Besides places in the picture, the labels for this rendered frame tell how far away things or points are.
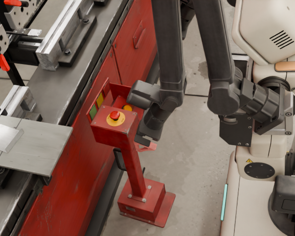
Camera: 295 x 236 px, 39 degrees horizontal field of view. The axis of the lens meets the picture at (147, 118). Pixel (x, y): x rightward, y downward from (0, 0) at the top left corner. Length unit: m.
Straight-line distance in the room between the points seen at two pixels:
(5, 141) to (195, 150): 1.32
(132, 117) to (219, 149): 0.94
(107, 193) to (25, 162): 1.04
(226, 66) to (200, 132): 1.57
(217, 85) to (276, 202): 0.64
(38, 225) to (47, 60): 0.62
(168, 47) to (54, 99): 0.77
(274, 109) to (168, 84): 0.26
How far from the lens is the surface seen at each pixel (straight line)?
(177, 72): 0.99
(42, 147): 1.32
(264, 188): 2.00
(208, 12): 0.87
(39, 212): 1.55
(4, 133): 1.41
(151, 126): 1.17
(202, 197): 2.28
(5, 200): 1.42
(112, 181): 2.32
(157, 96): 1.08
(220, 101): 1.00
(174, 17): 0.89
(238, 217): 1.92
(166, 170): 2.37
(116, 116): 1.58
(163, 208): 2.25
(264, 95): 1.05
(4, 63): 1.34
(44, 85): 1.68
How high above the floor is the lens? 2.01
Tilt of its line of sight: 50 degrees down
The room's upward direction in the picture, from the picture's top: 10 degrees counter-clockwise
